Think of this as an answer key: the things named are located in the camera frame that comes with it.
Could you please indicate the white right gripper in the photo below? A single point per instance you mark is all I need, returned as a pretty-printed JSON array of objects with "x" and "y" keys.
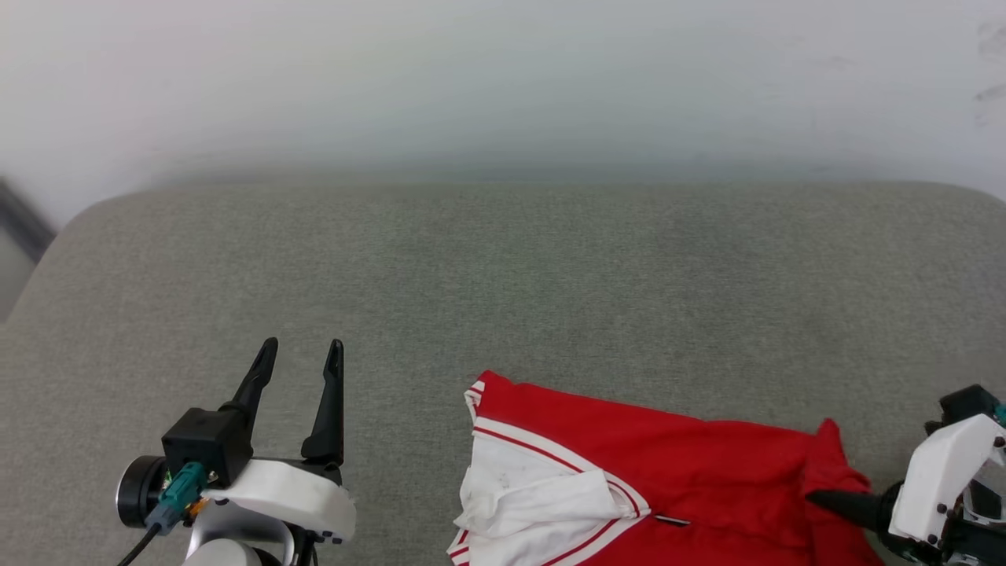
[{"x": 939, "y": 479}]

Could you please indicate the red and white jersey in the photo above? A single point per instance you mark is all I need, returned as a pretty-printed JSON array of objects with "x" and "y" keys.
[{"x": 692, "y": 464}]

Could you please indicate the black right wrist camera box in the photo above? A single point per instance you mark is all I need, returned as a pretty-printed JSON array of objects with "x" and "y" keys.
[{"x": 965, "y": 405}]

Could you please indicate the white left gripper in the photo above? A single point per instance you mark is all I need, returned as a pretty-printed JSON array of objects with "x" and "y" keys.
[{"x": 299, "y": 495}]

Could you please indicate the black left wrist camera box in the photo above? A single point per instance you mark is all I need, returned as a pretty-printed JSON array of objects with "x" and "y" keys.
[{"x": 206, "y": 440}]

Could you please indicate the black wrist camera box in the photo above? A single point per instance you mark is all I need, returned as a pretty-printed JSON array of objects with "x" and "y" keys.
[
  {"x": 965, "y": 405},
  {"x": 206, "y": 440}
]

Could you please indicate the teal left camera connector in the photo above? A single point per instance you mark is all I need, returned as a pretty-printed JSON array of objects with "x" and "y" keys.
[{"x": 179, "y": 491}]

